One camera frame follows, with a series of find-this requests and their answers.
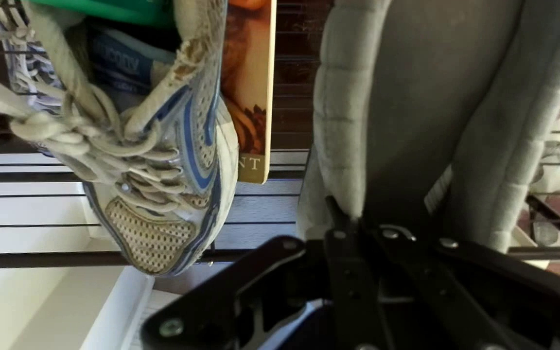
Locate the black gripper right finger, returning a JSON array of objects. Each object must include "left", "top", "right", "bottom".
[{"left": 345, "top": 220, "right": 560, "bottom": 350}]

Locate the book under shoe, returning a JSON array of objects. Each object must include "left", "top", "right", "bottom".
[{"left": 221, "top": 0, "right": 275, "bottom": 183}]

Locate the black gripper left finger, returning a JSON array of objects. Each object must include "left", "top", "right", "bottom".
[{"left": 139, "top": 236, "right": 349, "bottom": 350}]

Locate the white blue running shoe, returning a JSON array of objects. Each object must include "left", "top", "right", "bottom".
[{"left": 0, "top": 0, "right": 238, "bottom": 277}]

